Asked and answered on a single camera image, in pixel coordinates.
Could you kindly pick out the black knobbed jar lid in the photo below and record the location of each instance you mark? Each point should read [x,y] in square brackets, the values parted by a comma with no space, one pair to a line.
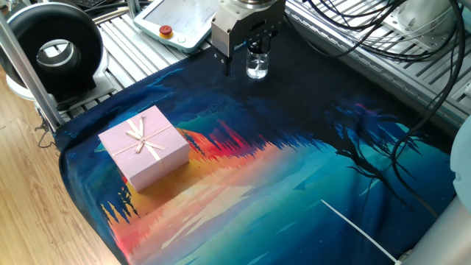
[255,51]

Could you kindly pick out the colourful landscape printed mat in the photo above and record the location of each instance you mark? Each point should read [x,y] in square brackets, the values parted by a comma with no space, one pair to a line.
[294,165]

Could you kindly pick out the silver mounting bracket plate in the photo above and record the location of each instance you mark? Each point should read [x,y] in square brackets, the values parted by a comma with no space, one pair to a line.
[423,18]

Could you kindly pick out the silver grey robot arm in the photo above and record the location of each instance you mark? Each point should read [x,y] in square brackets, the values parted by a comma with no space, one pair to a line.
[441,239]

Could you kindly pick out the pink gift box with ribbon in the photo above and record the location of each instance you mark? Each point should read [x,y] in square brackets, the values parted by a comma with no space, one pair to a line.
[154,169]

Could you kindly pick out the black round blower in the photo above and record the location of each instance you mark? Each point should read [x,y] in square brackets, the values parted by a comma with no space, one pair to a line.
[29,37]

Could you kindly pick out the clear glass jar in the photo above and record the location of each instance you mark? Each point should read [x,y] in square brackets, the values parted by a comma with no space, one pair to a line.
[257,68]

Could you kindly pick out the white teach pendant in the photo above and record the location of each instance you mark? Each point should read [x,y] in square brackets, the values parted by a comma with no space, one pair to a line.
[173,18]

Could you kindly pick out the aluminium frame post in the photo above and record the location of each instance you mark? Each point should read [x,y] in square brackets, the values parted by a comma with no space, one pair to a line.
[28,73]

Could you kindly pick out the silver force torque sensor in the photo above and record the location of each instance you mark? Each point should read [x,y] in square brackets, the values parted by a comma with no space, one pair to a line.
[257,3]

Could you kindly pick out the aluminium table edge rail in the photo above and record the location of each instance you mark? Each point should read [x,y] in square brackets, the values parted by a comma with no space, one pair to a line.
[404,82]

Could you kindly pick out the silver grey gripper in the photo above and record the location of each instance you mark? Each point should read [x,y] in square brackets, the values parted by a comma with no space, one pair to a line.
[224,37]

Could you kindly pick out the white zip tie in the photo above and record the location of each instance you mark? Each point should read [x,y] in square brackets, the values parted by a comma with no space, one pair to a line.
[360,231]

